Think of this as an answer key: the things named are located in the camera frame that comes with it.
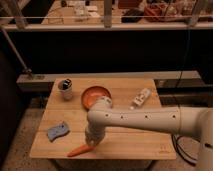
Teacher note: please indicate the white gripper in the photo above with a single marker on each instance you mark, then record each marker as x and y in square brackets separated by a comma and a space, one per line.
[94, 134]

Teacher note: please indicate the orange pepper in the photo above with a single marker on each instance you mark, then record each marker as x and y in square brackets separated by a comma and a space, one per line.
[80, 150]

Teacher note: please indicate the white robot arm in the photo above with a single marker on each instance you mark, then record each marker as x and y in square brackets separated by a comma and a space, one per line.
[194, 122]

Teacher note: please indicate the orange ceramic bowl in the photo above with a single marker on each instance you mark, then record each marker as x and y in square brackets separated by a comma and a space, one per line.
[91, 94]

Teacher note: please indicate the blue sponge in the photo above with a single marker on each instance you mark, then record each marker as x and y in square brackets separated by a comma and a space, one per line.
[58, 131]

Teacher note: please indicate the white cup with utensils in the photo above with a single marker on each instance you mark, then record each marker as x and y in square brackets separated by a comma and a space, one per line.
[65, 88]

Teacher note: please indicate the wooden table board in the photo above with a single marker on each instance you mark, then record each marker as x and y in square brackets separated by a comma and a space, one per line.
[119, 143]

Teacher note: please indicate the white plastic bottle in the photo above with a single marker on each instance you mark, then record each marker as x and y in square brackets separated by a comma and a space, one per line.
[140, 98]

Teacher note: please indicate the metal railing frame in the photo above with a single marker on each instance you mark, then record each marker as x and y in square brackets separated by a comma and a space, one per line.
[197, 14]

